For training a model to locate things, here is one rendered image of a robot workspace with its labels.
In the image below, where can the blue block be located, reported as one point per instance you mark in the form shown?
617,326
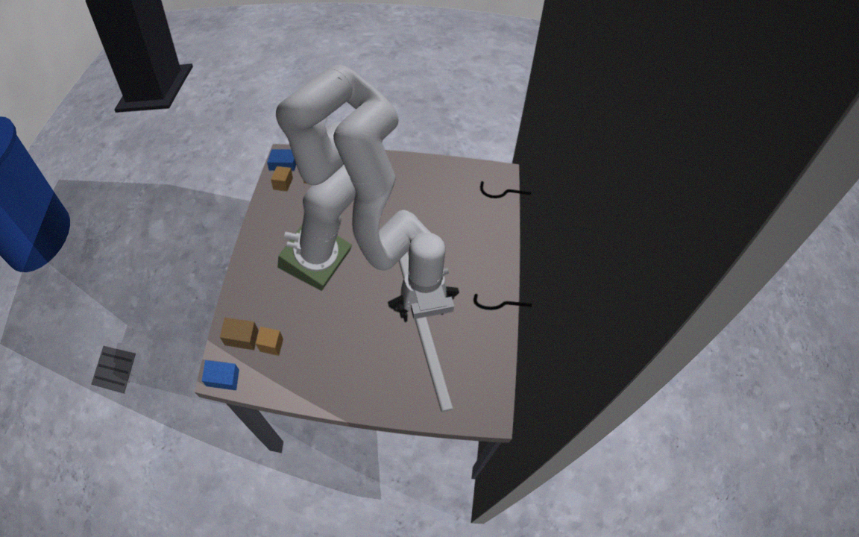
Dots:
221,375
281,157

